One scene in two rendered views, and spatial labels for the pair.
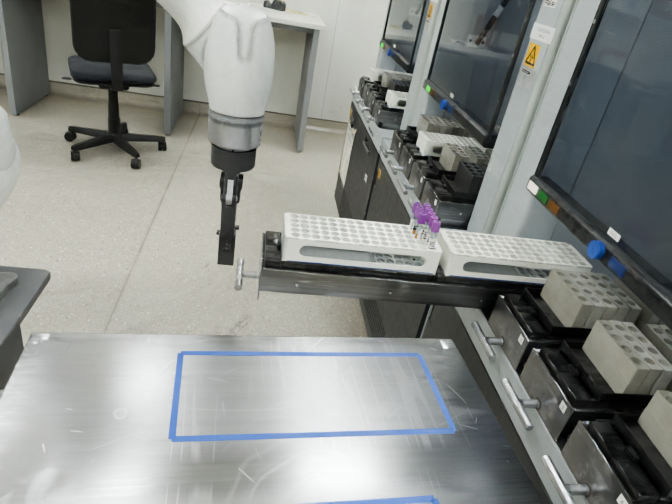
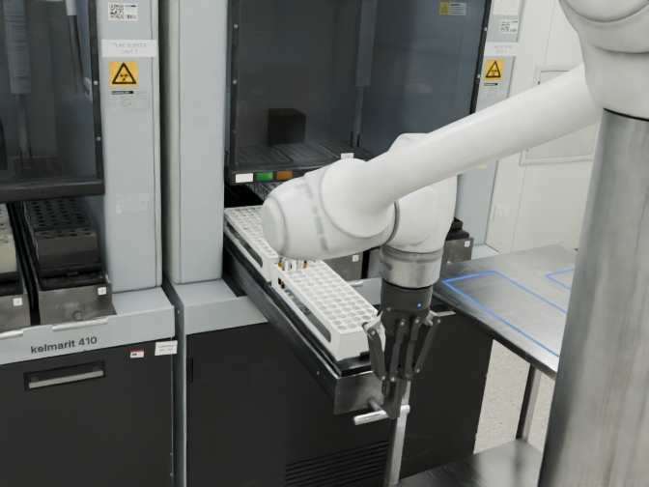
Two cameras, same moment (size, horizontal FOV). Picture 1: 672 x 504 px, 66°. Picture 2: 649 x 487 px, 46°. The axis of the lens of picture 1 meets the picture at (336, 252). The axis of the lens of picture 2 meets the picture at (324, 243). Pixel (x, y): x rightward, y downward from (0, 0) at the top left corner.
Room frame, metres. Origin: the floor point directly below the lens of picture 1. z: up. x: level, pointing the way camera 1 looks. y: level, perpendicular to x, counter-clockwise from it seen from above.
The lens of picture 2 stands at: (1.23, 1.14, 1.46)
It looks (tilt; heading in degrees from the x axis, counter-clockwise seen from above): 22 degrees down; 255
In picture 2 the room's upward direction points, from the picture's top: 4 degrees clockwise
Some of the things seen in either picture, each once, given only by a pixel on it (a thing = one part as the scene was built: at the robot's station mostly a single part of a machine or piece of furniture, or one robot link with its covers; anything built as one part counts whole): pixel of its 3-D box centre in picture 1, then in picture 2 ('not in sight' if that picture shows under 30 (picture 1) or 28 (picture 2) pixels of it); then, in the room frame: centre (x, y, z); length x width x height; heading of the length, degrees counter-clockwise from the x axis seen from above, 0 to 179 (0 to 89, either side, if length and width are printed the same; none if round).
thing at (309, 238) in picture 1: (359, 245); (326, 306); (0.89, -0.04, 0.83); 0.30 x 0.10 x 0.06; 102
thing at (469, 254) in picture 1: (509, 261); (264, 243); (0.95, -0.35, 0.83); 0.30 x 0.10 x 0.06; 101
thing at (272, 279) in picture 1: (419, 275); (296, 300); (0.91, -0.17, 0.78); 0.73 x 0.14 x 0.09; 101
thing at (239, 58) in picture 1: (239, 58); (410, 190); (0.85, 0.21, 1.14); 0.13 x 0.11 x 0.16; 20
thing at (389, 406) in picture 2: not in sight; (391, 395); (0.84, 0.20, 0.80); 0.03 x 0.01 x 0.07; 101
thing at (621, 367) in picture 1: (613, 358); not in sight; (0.66, -0.45, 0.85); 0.12 x 0.02 x 0.06; 11
